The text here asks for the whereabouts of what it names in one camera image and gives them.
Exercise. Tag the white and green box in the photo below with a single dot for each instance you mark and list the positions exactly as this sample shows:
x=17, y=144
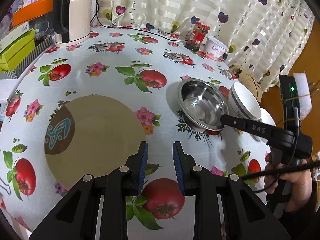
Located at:
x=12, y=36

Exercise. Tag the person's right hand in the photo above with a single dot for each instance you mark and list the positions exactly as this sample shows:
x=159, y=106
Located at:
x=302, y=185

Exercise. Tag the stainless steel bowl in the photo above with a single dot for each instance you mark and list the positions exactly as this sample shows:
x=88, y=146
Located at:
x=202, y=105

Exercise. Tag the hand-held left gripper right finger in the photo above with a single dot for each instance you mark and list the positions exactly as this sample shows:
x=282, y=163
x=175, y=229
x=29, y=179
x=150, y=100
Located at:
x=178, y=167

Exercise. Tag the green cardboard box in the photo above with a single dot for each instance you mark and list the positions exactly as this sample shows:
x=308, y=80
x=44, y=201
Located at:
x=17, y=52

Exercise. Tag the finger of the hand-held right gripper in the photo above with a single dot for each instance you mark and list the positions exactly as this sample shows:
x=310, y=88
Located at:
x=245, y=125

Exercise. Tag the beige plate brown emblem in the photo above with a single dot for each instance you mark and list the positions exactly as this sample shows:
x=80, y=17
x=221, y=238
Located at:
x=100, y=135

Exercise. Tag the cream electric kettle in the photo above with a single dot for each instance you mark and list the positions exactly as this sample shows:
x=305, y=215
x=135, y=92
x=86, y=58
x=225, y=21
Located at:
x=77, y=17

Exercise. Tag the white yogurt cup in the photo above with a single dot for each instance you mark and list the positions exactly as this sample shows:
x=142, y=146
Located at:
x=216, y=50

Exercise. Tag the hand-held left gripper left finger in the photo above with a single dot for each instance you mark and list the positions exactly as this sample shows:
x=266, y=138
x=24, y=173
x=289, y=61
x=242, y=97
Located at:
x=143, y=167

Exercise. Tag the black white striped tray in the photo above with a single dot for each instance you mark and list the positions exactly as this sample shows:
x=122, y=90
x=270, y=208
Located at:
x=40, y=47

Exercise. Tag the floral vegetable print tablecloth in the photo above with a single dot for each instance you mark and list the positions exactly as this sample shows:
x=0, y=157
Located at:
x=100, y=85

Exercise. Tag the dark printed box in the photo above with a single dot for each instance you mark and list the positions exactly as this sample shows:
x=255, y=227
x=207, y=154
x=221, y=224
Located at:
x=41, y=28

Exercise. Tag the heart print curtain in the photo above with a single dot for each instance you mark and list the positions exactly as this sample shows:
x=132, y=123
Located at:
x=175, y=2

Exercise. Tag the brown twine ball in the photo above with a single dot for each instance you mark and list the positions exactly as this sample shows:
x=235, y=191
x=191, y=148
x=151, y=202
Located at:
x=247, y=82

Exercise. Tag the chili sauce glass jar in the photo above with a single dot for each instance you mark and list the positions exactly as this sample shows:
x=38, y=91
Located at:
x=197, y=36

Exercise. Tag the white kettle base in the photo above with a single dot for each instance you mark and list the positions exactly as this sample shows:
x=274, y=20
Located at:
x=72, y=43

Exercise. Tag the person's right forearm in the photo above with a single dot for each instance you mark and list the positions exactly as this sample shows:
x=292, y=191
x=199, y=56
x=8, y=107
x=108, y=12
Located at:
x=314, y=205

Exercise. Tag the white bowl blue stripe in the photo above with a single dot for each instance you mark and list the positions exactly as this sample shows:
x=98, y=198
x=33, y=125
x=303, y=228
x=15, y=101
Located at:
x=246, y=100
x=267, y=120

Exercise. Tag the orange box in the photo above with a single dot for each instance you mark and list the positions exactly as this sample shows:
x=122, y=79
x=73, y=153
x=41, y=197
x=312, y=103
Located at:
x=32, y=10

